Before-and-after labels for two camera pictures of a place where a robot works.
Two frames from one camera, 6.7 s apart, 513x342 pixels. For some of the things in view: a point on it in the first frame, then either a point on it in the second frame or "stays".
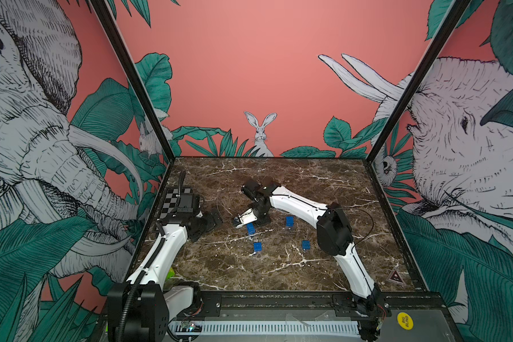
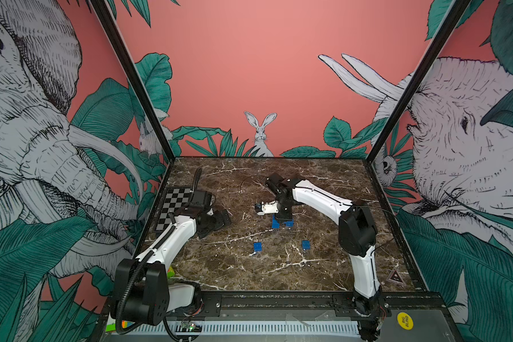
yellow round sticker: x=405 y=320 stays
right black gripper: x=263 y=222 to x=279 y=217
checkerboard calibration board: x=172 y=199 stays
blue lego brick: x=250 y=228 to x=275 y=224
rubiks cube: x=171 y=273 stays
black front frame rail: x=306 y=306 stays
